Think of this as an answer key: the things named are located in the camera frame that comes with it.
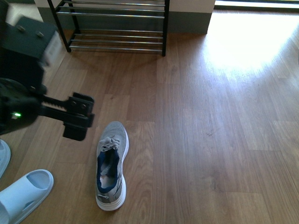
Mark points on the light blue slide sandal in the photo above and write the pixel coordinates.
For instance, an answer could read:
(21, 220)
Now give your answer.
(19, 199)
(5, 155)

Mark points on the dark window frame right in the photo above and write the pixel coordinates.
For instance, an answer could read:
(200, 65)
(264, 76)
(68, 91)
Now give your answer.
(257, 4)

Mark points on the grey knit sneaker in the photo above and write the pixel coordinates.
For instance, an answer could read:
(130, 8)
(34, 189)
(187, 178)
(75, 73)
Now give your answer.
(110, 183)

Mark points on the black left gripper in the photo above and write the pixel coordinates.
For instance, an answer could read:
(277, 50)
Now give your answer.
(25, 49)

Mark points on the black metal shoe rack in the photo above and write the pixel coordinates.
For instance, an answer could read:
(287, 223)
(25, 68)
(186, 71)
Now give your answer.
(112, 25)

